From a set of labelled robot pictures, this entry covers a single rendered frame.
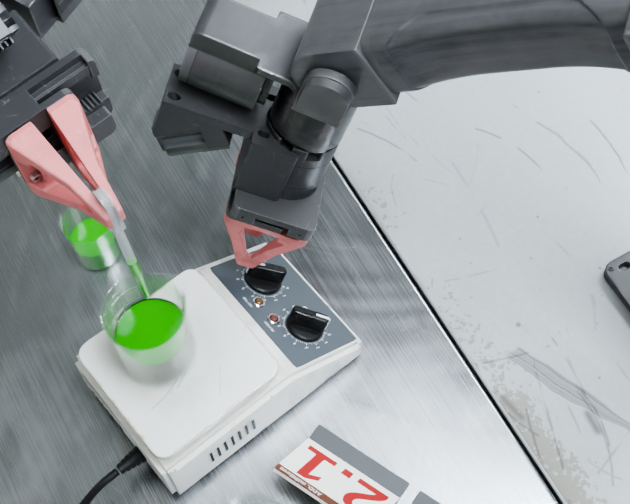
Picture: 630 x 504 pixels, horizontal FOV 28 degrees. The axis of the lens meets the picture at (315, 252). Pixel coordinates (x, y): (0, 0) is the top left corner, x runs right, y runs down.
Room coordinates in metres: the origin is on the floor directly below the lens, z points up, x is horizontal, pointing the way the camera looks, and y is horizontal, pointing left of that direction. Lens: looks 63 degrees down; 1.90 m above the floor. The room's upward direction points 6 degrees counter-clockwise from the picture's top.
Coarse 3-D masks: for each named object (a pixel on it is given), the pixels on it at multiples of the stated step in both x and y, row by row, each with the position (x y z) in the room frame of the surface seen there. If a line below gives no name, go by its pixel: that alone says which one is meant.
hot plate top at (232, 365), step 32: (192, 288) 0.44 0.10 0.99; (192, 320) 0.41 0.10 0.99; (224, 320) 0.41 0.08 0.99; (96, 352) 0.39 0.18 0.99; (224, 352) 0.38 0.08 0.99; (256, 352) 0.38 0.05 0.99; (128, 384) 0.36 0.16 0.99; (192, 384) 0.36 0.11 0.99; (224, 384) 0.35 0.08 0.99; (256, 384) 0.35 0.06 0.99; (128, 416) 0.34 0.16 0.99; (160, 416) 0.33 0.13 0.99; (192, 416) 0.33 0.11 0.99; (224, 416) 0.33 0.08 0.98; (160, 448) 0.31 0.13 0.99
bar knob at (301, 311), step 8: (296, 312) 0.42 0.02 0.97; (304, 312) 0.42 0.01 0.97; (312, 312) 0.42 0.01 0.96; (288, 320) 0.42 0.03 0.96; (296, 320) 0.41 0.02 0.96; (304, 320) 0.41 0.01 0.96; (312, 320) 0.41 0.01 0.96; (320, 320) 0.41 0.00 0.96; (328, 320) 0.41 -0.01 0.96; (288, 328) 0.41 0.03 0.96; (296, 328) 0.41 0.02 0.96; (304, 328) 0.41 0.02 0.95; (312, 328) 0.41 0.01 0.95; (320, 328) 0.41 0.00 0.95; (296, 336) 0.40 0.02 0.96; (304, 336) 0.40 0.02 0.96; (312, 336) 0.40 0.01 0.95; (320, 336) 0.40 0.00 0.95
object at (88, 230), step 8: (80, 224) 0.54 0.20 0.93; (88, 224) 0.54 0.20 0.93; (96, 224) 0.54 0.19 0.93; (72, 232) 0.53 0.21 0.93; (80, 232) 0.53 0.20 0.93; (88, 232) 0.53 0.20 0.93; (96, 232) 0.53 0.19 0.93; (104, 232) 0.53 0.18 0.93; (80, 240) 0.53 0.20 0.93; (88, 240) 0.53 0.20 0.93
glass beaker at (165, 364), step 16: (144, 272) 0.42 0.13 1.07; (112, 288) 0.41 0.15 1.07; (128, 288) 0.41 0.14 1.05; (160, 288) 0.41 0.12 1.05; (176, 288) 0.41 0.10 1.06; (112, 304) 0.40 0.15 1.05; (128, 304) 0.41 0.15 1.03; (176, 304) 0.41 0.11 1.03; (112, 320) 0.39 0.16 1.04; (112, 336) 0.38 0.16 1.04; (176, 336) 0.37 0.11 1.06; (192, 336) 0.38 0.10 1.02; (128, 352) 0.36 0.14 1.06; (144, 352) 0.36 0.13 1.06; (160, 352) 0.36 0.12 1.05; (176, 352) 0.36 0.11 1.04; (192, 352) 0.38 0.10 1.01; (128, 368) 0.37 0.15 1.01; (144, 368) 0.36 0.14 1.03; (160, 368) 0.36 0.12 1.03; (176, 368) 0.36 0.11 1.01; (144, 384) 0.36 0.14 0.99; (160, 384) 0.36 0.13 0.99
